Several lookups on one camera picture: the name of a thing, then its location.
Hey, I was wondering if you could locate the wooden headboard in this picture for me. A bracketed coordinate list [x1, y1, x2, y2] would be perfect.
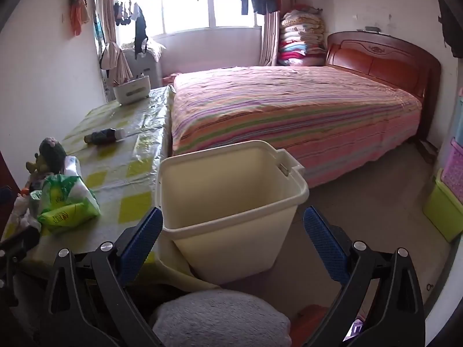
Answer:
[325, 31, 442, 141]

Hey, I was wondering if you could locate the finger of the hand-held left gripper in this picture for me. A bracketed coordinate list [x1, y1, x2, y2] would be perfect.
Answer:
[0, 261, 19, 307]
[0, 226, 41, 261]

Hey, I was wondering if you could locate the window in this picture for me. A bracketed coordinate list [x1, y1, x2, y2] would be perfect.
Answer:
[116, 0, 263, 38]

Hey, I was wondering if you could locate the small hanging laundry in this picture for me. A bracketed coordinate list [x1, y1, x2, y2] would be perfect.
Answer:
[114, 0, 142, 27]

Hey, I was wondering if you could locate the stack of folded blankets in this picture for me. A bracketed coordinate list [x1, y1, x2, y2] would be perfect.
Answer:
[278, 5, 326, 67]

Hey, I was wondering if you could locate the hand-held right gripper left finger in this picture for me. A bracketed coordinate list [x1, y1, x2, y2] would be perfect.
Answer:
[38, 208, 164, 347]

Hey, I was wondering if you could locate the small bottle with white cap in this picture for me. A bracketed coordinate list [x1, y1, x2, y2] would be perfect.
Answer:
[84, 128, 125, 145]

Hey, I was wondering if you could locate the green plush cactus toy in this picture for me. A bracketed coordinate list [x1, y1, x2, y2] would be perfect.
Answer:
[25, 137, 67, 181]

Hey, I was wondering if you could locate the white desktop organizer box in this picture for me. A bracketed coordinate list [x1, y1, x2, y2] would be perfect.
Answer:
[113, 75, 151, 105]

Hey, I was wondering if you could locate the black hanging garment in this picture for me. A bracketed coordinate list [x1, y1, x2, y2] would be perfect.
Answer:
[134, 5, 150, 60]

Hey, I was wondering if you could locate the orange hanging cloth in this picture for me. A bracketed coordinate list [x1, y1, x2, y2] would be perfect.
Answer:
[69, 0, 91, 37]

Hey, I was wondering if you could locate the white plastic bin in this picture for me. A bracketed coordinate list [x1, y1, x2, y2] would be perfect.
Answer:
[155, 140, 310, 285]

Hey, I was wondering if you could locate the pink storage basket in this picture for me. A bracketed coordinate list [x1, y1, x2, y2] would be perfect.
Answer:
[440, 137, 463, 203]

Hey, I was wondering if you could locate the green storage bin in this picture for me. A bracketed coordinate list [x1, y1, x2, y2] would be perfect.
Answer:
[422, 168, 463, 243]

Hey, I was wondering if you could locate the green tissue pack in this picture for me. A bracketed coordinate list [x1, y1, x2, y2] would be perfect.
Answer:
[37, 174, 101, 235]

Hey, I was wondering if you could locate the red plastic stool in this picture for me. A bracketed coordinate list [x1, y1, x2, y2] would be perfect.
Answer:
[289, 304, 331, 347]

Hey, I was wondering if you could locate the dark hanging jacket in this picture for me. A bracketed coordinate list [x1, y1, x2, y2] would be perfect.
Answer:
[436, 0, 463, 58]

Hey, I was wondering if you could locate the grey fuzzy cloth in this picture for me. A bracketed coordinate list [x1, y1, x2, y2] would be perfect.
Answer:
[150, 289, 292, 347]

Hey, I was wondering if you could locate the white plastic bag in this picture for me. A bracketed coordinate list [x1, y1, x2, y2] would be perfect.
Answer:
[63, 155, 82, 180]

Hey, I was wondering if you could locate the pink curtain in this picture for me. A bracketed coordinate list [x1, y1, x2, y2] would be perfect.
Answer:
[96, 0, 133, 80]

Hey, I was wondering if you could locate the bed with striped sheet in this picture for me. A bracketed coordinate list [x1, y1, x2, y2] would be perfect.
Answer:
[170, 66, 424, 189]

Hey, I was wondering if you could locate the striped curtain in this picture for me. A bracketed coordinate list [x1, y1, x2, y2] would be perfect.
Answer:
[258, 11, 281, 66]

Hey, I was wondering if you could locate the white air cooler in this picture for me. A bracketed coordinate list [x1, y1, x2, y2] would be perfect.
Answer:
[121, 45, 163, 87]

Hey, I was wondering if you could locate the blue storage drawer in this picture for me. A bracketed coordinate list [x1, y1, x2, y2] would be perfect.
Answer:
[454, 87, 463, 145]

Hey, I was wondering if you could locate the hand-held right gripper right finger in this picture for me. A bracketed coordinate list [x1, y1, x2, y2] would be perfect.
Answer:
[303, 206, 425, 347]

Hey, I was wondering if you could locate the yellow checkered plastic tablecloth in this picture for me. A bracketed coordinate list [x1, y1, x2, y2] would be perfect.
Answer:
[2, 85, 176, 279]

